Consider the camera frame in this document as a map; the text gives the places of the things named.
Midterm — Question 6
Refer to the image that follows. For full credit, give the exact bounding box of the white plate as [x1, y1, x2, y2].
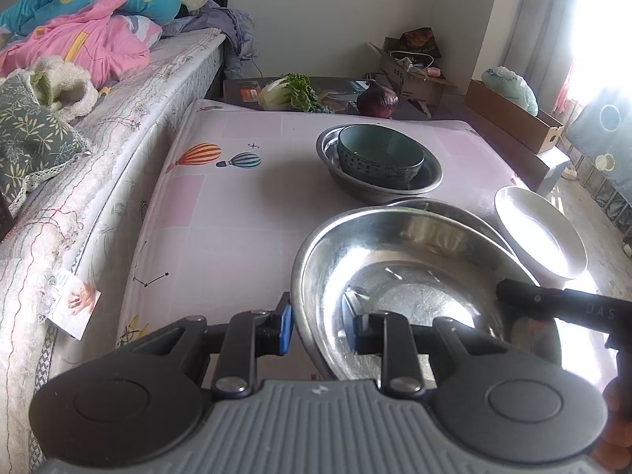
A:
[495, 186, 588, 280]

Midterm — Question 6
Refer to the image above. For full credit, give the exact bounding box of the long brown cardboard box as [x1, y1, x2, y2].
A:
[464, 79, 564, 154]

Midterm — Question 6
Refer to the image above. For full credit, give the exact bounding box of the purple red onion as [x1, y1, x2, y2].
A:
[356, 81, 400, 118]

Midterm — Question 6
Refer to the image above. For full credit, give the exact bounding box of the stainless steel bowl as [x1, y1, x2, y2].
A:
[316, 125, 444, 204]
[290, 207, 564, 381]
[385, 197, 519, 262]

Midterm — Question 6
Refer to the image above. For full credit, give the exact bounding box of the white quilted mattress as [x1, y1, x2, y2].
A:
[0, 30, 228, 455]

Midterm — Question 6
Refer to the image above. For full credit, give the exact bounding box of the pink printed blanket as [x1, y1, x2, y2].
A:
[0, 0, 164, 90]

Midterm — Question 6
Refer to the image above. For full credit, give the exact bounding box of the white fleece garment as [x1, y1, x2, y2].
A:
[30, 54, 100, 120]

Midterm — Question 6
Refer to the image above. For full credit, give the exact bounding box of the pale green plastic bag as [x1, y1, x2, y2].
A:
[481, 66, 539, 114]

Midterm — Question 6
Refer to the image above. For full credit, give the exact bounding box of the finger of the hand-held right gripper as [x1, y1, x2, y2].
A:
[496, 279, 564, 323]

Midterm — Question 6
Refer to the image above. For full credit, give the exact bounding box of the printed paper card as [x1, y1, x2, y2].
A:
[47, 269, 103, 341]

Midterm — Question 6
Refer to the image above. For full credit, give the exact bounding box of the pink floral clothing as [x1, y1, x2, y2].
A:
[553, 59, 579, 115]

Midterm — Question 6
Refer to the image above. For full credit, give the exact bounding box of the green patterned ceramic bowl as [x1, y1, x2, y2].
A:
[338, 125, 425, 182]

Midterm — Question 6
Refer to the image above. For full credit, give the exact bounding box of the green floral pillow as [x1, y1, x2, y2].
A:
[0, 74, 93, 213]

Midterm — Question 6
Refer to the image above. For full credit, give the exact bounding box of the green leafy cabbage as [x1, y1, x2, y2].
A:
[258, 73, 333, 113]

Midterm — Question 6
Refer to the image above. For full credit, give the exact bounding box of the dark snack bag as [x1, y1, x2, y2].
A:
[400, 27, 442, 58]

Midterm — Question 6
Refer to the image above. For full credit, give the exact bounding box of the blue curtain with circles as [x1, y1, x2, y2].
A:
[563, 86, 632, 219]

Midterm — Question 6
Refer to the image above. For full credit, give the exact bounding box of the flat printed cardboard box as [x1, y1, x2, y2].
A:
[222, 76, 431, 120]

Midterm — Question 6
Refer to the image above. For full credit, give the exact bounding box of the person's right hand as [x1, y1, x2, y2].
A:
[595, 378, 632, 472]

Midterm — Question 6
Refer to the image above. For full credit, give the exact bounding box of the grey garment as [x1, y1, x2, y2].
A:
[163, 0, 258, 76]

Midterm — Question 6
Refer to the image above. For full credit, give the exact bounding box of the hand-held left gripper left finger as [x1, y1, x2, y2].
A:
[138, 292, 292, 400]

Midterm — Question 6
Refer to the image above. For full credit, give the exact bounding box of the blue printed blanket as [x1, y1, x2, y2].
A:
[0, 0, 181, 35]

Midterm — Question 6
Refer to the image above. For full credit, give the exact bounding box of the open white cardboard box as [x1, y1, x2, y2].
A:
[370, 37, 458, 108]

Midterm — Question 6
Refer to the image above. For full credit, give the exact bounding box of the large brown cardboard box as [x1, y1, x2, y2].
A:
[434, 109, 572, 198]

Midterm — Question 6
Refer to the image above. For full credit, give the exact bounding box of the pink patterned tablecloth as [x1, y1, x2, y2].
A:
[116, 99, 603, 381]

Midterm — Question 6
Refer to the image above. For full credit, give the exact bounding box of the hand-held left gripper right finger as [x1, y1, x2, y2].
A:
[348, 310, 499, 399]

